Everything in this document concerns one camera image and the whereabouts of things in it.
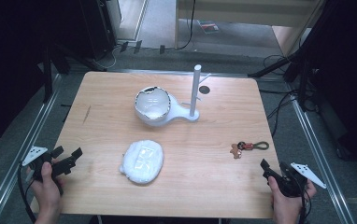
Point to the black tripod stand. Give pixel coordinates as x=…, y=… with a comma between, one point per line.
x=292, y=65
x=47, y=71

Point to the light wooden partition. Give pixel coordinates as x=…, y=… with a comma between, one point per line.
x=245, y=11

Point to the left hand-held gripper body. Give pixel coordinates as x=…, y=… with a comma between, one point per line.
x=61, y=166

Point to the metal floor rail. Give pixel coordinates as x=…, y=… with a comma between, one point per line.
x=14, y=165
x=323, y=161

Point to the booklet on floor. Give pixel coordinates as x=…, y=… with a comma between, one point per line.
x=208, y=26

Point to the person's right hand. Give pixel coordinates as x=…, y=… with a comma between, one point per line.
x=287, y=205

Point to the dark round table grommet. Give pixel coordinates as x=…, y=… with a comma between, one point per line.
x=204, y=90

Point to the person's left hand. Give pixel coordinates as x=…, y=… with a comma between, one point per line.
x=47, y=193

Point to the white soft plastic packet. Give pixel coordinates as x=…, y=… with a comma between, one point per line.
x=142, y=161

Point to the white key stand with bowl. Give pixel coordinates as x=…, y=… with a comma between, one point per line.
x=179, y=110

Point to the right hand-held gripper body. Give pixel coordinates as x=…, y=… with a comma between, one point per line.
x=292, y=183

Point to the black cabinet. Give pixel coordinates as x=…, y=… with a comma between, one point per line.
x=97, y=28

